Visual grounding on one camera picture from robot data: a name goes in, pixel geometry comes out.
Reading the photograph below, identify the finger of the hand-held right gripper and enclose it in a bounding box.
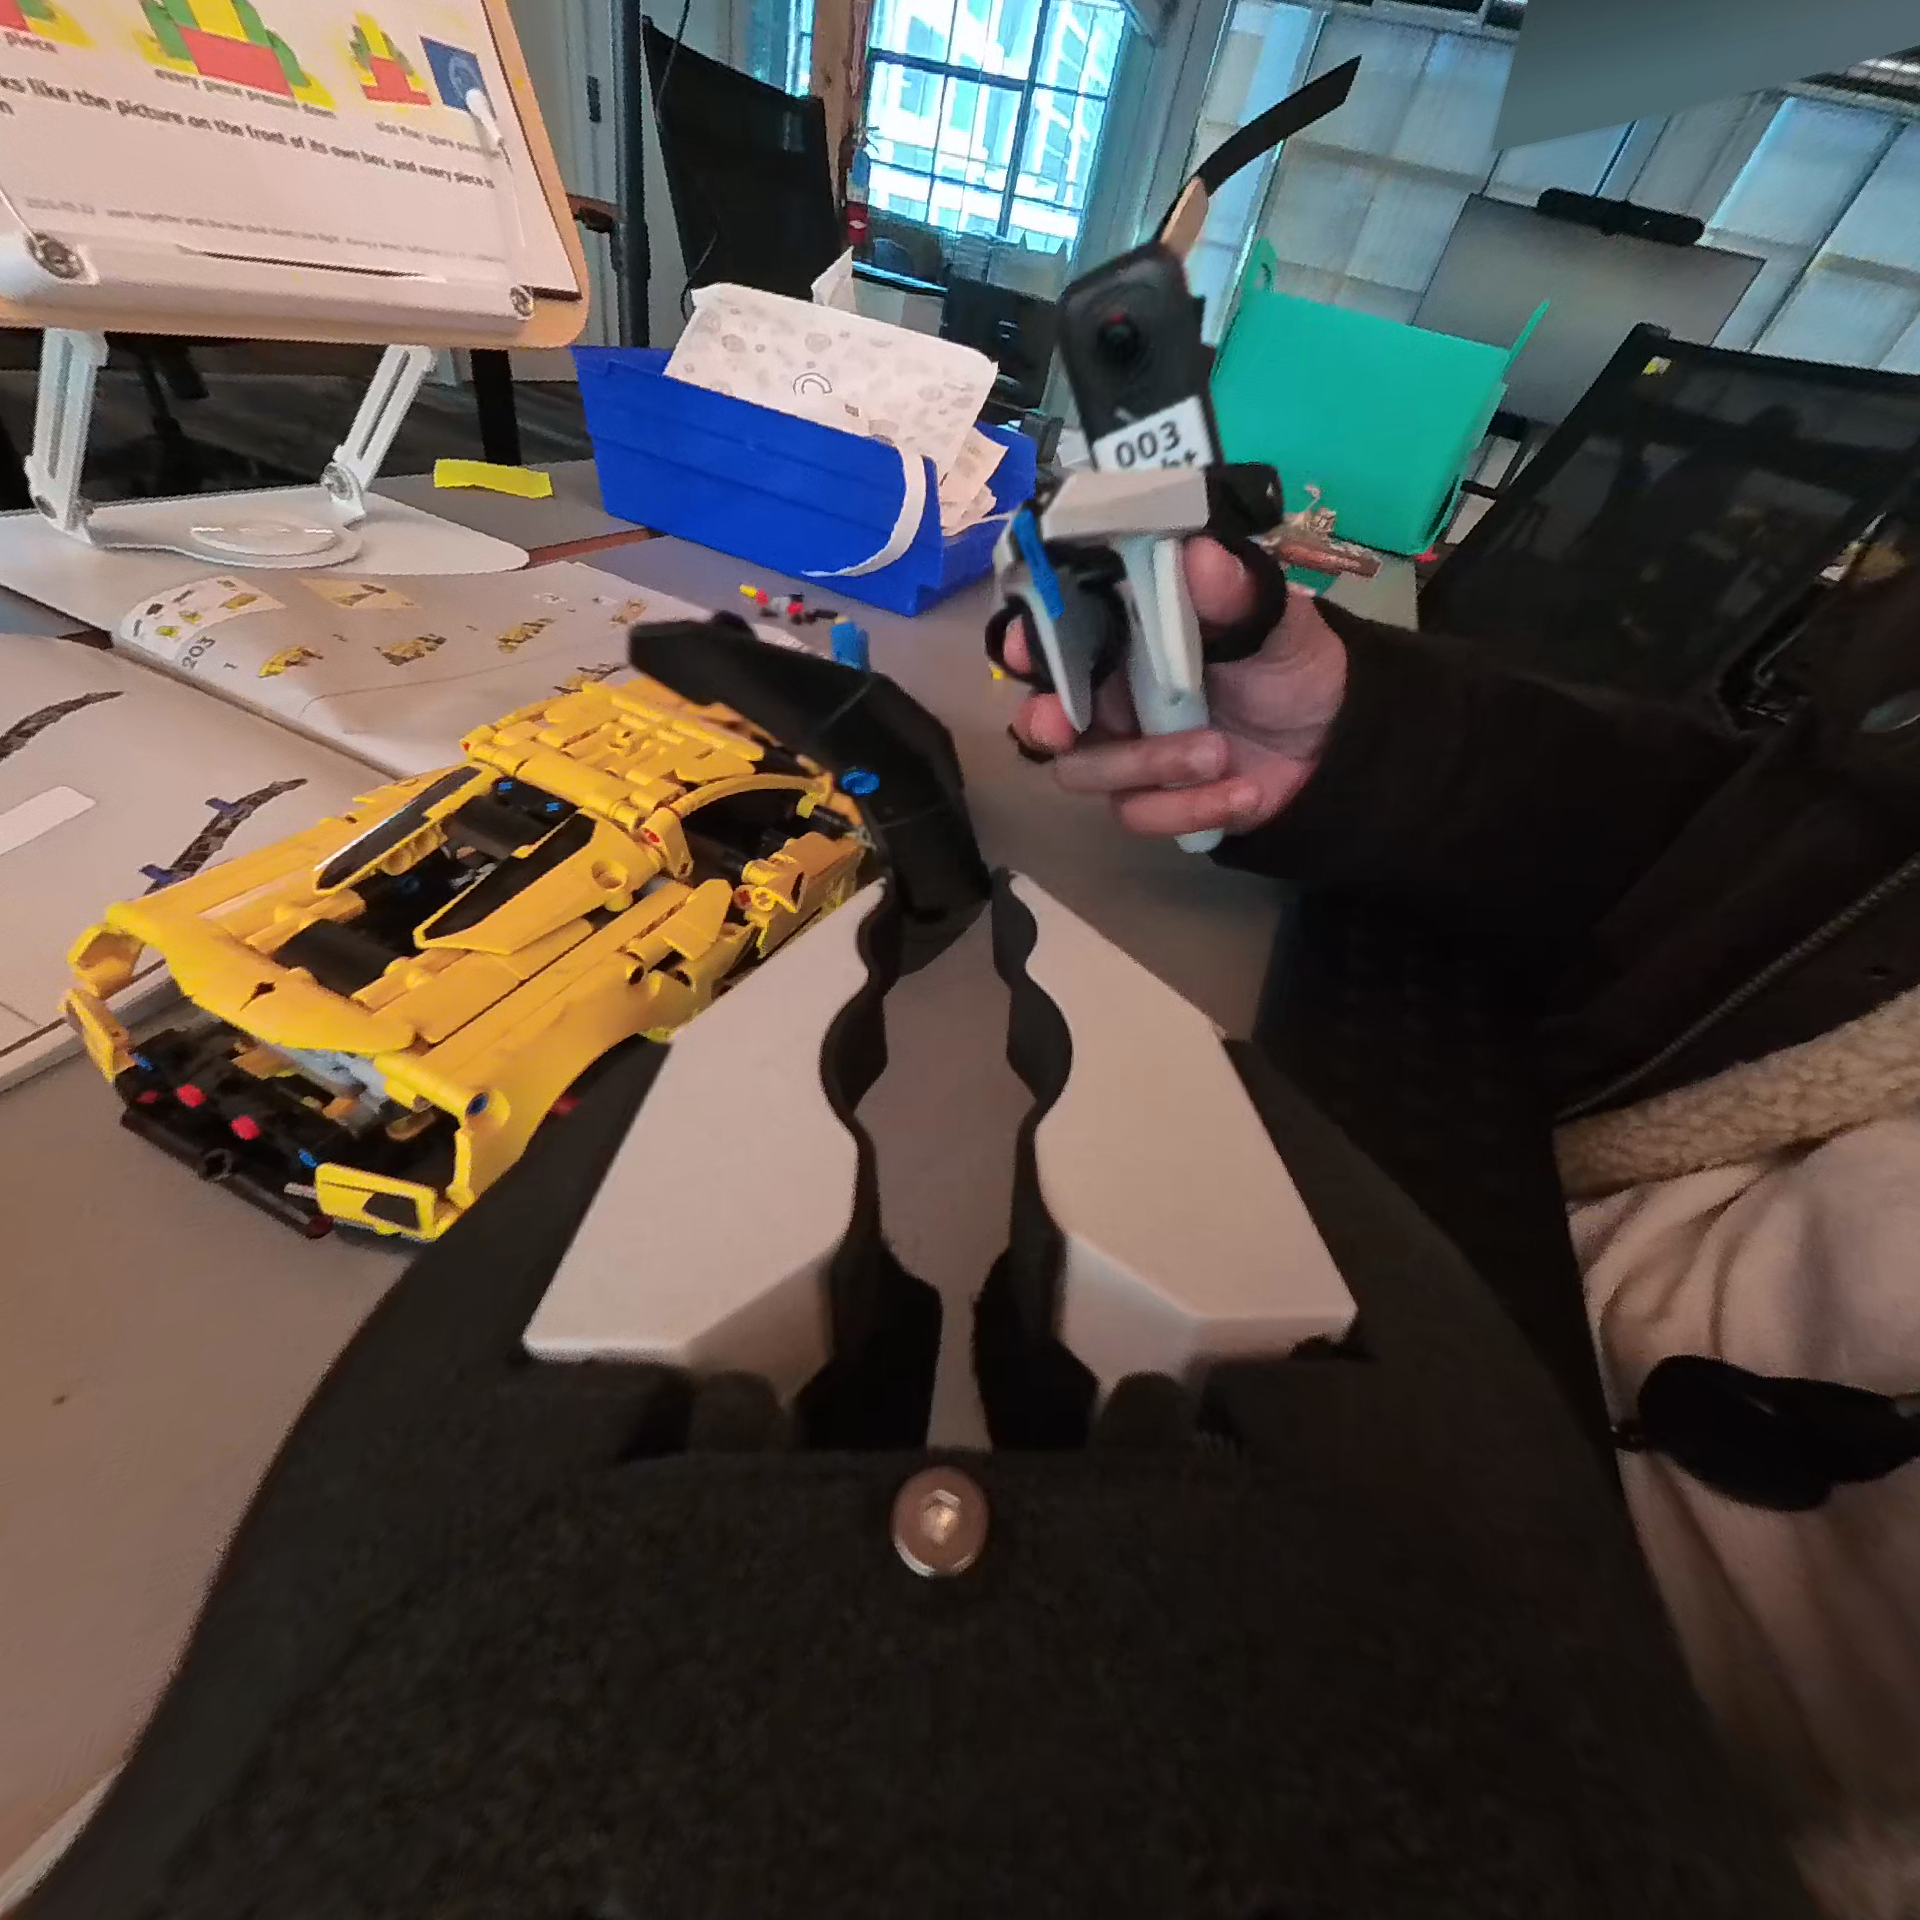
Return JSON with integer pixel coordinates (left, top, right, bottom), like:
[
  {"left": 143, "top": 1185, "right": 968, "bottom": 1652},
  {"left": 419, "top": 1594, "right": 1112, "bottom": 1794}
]
[{"left": 1038, "top": 471, "right": 1214, "bottom": 546}]

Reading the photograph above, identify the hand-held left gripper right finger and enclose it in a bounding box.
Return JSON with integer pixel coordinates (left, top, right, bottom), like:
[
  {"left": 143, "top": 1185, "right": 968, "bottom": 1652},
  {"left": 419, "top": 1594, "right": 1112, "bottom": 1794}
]
[{"left": 991, "top": 869, "right": 1363, "bottom": 1392}]

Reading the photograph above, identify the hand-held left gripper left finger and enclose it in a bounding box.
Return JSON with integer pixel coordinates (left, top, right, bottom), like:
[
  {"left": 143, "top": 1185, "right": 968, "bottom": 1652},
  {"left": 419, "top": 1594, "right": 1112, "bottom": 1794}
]
[{"left": 522, "top": 881, "right": 900, "bottom": 1410}]

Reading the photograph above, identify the black curved brick piece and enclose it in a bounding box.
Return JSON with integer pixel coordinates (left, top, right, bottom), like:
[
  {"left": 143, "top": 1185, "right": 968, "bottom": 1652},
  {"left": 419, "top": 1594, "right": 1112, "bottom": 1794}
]
[{"left": 626, "top": 613, "right": 993, "bottom": 962}]

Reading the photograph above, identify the yellow brick toy car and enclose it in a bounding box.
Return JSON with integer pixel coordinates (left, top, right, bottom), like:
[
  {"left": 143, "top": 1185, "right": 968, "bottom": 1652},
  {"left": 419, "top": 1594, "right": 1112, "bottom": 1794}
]
[{"left": 61, "top": 673, "right": 880, "bottom": 1247}]

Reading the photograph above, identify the person's right forearm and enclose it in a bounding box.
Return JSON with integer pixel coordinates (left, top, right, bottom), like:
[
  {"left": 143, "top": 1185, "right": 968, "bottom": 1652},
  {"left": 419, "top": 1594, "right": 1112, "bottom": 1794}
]
[{"left": 1214, "top": 599, "right": 1803, "bottom": 1037}]

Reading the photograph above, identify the wooden desk lamp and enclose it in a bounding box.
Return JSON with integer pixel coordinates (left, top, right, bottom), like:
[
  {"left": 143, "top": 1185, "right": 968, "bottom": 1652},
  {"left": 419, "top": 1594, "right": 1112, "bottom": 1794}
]
[{"left": 1155, "top": 56, "right": 1369, "bottom": 271}]

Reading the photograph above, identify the grey desk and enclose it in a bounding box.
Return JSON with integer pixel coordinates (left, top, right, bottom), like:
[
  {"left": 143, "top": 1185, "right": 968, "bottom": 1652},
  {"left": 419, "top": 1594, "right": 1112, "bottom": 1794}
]
[{"left": 0, "top": 373, "right": 1308, "bottom": 1878}]

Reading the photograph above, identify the person's right hand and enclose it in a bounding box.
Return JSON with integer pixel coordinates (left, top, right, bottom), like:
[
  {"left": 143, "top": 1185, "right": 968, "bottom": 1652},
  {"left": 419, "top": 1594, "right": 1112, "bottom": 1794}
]
[{"left": 1009, "top": 536, "right": 1357, "bottom": 842}]

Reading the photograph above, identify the teal plastic bin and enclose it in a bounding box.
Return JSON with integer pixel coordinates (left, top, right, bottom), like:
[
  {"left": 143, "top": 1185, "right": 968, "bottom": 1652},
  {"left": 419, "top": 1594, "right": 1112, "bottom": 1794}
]
[{"left": 1207, "top": 240, "right": 1554, "bottom": 557}]

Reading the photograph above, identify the patterned white paper bag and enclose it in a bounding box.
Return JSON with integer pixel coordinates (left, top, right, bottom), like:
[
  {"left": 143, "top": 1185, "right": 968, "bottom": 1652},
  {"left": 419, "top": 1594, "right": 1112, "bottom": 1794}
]
[{"left": 661, "top": 246, "right": 1011, "bottom": 579}]

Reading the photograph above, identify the blue plastic bin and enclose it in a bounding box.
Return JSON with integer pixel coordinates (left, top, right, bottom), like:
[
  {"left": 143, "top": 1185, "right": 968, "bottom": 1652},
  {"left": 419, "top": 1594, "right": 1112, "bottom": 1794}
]
[{"left": 572, "top": 343, "right": 1040, "bottom": 618}]

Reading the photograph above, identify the cream hoodie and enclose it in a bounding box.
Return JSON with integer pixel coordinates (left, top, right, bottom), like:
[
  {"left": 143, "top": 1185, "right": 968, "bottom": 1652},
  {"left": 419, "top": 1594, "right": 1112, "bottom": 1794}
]
[{"left": 1561, "top": 1139, "right": 1920, "bottom": 1920}]

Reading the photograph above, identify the open instruction booklet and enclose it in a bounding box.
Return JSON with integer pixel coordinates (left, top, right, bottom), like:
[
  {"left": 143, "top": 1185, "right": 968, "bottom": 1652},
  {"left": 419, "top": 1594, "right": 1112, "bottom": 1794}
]
[{"left": 0, "top": 561, "right": 813, "bottom": 1097}]

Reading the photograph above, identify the wooden instruction board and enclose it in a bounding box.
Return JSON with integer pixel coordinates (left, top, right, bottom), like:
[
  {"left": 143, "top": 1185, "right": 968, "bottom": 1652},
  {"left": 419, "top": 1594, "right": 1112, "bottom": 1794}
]
[{"left": 0, "top": 0, "right": 591, "bottom": 354}]

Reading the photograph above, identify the black drawcord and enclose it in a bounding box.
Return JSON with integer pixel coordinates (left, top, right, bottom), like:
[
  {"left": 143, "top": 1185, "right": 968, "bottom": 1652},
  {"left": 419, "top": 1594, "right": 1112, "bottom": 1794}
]
[{"left": 1612, "top": 1355, "right": 1920, "bottom": 1512}]

